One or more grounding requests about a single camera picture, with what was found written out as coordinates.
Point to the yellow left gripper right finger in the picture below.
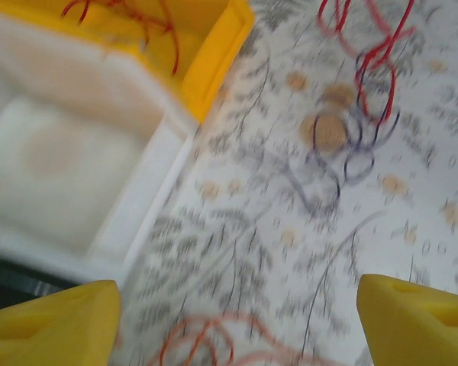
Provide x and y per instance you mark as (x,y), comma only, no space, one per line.
(416,328)

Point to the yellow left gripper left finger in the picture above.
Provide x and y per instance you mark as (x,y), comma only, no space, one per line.
(49,331)

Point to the white plastic bin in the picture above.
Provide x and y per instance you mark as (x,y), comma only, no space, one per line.
(80,160)

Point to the yellow plastic bin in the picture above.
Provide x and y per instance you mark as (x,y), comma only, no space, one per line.
(213,61)

